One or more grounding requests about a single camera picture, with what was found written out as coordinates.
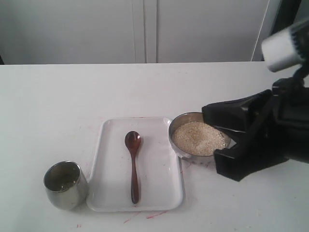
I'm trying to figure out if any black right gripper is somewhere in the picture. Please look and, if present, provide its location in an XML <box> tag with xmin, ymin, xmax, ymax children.
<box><xmin>202</xmin><ymin>77</ymin><xmax>309</xmax><ymax>182</ymax></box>

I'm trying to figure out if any brown wooden spoon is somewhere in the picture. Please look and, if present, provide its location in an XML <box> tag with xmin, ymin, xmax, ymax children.
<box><xmin>125</xmin><ymin>131</ymin><xmax>141</xmax><ymax>204</ymax></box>

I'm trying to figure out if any white uncooked rice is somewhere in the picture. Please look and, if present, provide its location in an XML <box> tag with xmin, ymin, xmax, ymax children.
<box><xmin>172</xmin><ymin>121</ymin><xmax>226</xmax><ymax>156</ymax></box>

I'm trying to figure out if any steel bowl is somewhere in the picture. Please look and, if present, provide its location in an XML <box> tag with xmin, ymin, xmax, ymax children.
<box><xmin>169</xmin><ymin>112</ymin><xmax>232</xmax><ymax>165</ymax></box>

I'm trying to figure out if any stainless steel cup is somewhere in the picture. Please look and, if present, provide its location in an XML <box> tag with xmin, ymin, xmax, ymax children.
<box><xmin>43</xmin><ymin>161</ymin><xmax>89</xmax><ymax>210</ymax></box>

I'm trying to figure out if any white rectangular plastic tray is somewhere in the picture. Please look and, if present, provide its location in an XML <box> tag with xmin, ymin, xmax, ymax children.
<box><xmin>86</xmin><ymin>116</ymin><xmax>186</xmax><ymax>213</ymax></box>

